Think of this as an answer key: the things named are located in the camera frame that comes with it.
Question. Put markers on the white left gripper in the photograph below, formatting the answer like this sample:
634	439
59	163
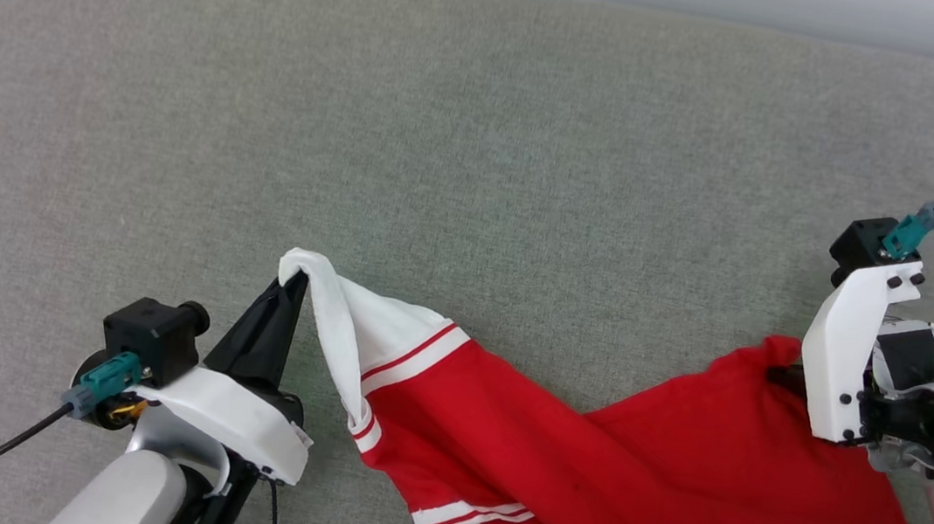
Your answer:
238	416

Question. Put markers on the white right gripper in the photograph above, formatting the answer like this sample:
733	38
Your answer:
838	366

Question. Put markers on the red garment with white trim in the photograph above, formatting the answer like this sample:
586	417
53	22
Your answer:
671	479

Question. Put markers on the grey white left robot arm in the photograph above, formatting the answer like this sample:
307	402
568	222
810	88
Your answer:
124	495

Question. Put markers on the grey fabric sofa cushion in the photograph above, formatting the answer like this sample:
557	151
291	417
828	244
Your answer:
478	167

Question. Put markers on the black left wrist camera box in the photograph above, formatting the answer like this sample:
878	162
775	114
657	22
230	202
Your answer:
151	336

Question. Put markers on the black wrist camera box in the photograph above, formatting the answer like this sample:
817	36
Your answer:
860	245
151	336

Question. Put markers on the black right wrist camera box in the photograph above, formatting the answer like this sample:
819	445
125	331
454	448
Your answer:
860	245

